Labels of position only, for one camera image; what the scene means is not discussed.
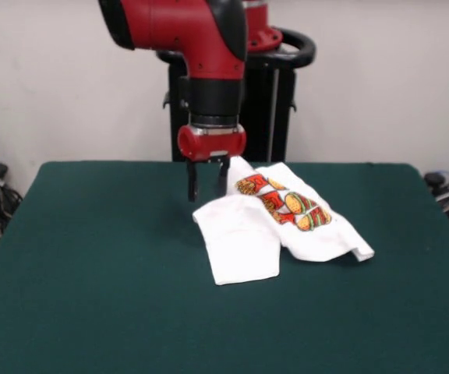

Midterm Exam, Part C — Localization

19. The white printed t-shirt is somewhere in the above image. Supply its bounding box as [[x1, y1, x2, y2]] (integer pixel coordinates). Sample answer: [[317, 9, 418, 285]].
[[192, 157, 376, 286]]

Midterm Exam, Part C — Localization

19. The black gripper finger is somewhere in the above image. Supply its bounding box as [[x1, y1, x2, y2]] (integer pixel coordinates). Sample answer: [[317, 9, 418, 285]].
[[186, 159, 199, 203], [215, 157, 230, 198]]

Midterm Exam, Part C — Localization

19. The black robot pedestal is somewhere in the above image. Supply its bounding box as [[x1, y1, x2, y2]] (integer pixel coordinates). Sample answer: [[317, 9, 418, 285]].
[[156, 25, 317, 163]]

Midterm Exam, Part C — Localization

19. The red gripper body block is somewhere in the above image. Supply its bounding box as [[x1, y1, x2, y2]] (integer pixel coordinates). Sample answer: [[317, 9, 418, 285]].
[[176, 123, 247, 163]]

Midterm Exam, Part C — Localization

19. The dark green table cloth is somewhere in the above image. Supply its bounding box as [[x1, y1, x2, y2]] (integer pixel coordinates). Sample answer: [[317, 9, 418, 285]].
[[0, 161, 449, 374]]

